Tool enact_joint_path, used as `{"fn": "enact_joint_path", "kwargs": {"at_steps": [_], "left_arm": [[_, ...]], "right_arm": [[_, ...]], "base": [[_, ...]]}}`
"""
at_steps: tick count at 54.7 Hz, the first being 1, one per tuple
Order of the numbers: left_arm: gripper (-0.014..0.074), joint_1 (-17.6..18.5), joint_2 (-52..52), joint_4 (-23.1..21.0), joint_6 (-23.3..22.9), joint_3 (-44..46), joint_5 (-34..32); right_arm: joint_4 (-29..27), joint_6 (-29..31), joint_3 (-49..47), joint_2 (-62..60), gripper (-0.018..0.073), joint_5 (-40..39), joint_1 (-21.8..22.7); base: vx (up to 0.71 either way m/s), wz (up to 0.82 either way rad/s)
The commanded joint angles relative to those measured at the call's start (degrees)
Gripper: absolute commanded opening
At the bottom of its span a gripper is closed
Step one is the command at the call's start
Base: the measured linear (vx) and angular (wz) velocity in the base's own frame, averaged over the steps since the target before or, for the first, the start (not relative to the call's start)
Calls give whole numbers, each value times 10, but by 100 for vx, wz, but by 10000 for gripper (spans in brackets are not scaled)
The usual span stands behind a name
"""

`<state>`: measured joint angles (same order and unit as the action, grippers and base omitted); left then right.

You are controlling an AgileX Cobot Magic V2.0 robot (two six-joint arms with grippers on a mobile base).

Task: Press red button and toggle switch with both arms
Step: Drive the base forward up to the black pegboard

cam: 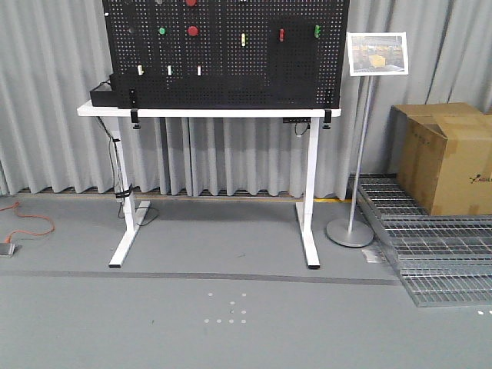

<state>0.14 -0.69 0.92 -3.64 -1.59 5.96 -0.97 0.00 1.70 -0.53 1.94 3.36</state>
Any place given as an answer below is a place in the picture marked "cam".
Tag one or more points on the lower red mushroom button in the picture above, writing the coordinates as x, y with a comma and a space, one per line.
193, 31

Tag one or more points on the black desk control panel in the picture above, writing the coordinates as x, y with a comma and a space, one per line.
296, 120

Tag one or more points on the right black desk clamp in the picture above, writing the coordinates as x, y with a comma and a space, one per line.
327, 111

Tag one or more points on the black desk clamp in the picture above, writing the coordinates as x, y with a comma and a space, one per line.
134, 109
327, 111

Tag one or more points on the white standing desk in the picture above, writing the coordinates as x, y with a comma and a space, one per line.
134, 214

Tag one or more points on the left black desk clamp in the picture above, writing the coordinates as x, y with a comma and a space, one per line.
134, 109

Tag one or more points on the black perforated pegboard panel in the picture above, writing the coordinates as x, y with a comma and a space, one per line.
294, 74

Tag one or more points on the black box on desk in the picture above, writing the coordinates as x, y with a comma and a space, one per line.
105, 93

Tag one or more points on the sign stand with photo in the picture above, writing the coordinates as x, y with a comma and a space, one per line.
370, 54

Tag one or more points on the brown cardboard box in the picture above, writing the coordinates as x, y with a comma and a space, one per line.
446, 158

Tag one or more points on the metal floor grating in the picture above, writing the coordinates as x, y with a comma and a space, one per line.
442, 261

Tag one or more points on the grey floor pedal box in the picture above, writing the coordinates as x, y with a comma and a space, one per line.
8, 250

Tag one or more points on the green toggle switch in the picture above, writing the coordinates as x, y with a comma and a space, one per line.
317, 31

